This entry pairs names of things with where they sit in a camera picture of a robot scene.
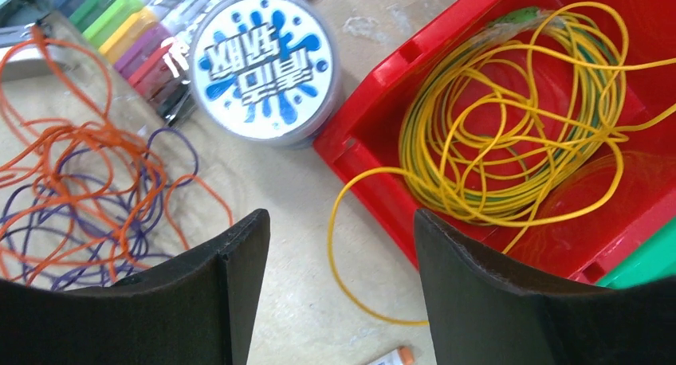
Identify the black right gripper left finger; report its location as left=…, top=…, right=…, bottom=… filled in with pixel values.
left=1, top=209, right=270, bottom=364

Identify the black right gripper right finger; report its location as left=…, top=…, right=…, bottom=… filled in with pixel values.
left=414, top=209, right=675, bottom=364

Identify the purple cable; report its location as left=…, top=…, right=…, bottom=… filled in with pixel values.
left=0, top=127, right=200, bottom=292

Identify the orange cable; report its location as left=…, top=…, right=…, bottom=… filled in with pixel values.
left=0, top=26, right=234, bottom=287

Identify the green plastic bin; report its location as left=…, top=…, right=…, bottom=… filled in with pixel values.
left=595, top=227, right=675, bottom=289

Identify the yellow cable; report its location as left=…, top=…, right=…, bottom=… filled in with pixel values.
left=326, top=1, right=676, bottom=328

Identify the red plastic bin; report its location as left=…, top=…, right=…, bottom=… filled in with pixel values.
left=314, top=0, right=675, bottom=284

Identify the white orange-capped marker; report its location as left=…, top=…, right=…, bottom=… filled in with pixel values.
left=367, top=346, right=415, bottom=365

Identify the round blue white tub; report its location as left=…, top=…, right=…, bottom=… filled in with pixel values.
left=188, top=0, right=343, bottom=148

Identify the pack of coloured markers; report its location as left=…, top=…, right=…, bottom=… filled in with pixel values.
left=53, top=0, right=223, bottom=127

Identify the light blue white stapler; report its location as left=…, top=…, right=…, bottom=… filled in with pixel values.
left=1, top=0, right=53, bottom=82

